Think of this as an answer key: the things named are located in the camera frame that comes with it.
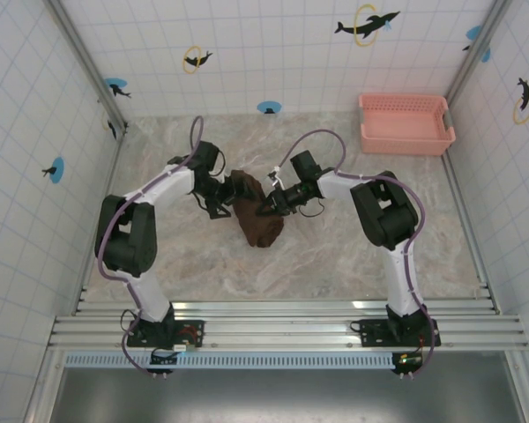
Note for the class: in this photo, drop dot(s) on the brown long pants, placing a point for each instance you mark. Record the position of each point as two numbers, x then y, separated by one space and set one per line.
260 224

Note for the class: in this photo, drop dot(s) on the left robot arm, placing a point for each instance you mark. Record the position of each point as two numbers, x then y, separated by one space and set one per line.
128 238

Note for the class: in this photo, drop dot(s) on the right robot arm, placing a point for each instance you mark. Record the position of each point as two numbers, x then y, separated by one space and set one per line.
388 216

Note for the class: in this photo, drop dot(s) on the small blue oval sticker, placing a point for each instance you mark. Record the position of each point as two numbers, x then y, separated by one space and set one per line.
269 107

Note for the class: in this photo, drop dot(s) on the pink plastic basket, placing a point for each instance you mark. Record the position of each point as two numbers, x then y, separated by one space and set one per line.
401 125

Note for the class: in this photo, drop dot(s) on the blue oval shark sticker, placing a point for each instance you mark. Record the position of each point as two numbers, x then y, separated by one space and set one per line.
114 83

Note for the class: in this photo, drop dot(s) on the blue circle seal sticker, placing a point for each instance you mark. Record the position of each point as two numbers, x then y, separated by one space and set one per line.
57 169

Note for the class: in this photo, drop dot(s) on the blue patch sticker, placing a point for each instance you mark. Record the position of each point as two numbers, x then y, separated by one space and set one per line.
473 33

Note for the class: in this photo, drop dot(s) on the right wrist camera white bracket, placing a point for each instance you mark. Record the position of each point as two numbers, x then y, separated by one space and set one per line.
275 178

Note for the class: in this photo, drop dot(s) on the aluminium rail beam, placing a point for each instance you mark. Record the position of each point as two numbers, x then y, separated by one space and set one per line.
273 328

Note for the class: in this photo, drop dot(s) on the aluminium side rail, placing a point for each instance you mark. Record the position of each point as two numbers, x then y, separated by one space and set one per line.
478 260
85 288

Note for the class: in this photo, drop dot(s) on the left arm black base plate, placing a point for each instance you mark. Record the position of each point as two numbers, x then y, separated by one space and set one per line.
136 341

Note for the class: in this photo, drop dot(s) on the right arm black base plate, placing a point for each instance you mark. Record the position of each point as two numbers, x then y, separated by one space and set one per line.
368 337

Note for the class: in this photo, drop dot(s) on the aluminium frame post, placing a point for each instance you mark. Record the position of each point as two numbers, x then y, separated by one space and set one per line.
518 388
86 61
42 388
479 53

